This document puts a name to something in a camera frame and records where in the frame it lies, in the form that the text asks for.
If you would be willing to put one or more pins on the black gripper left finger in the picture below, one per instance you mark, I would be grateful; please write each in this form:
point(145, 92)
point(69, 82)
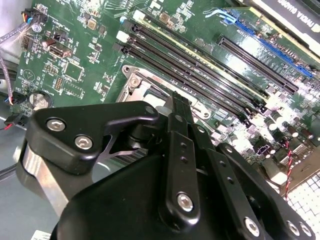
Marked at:
point(67, 135)

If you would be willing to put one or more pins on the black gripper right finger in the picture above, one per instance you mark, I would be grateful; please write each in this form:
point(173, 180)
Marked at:
point(235, 197)

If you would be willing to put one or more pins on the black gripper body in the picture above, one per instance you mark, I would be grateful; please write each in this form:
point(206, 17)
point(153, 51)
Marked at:
point(112, 215)

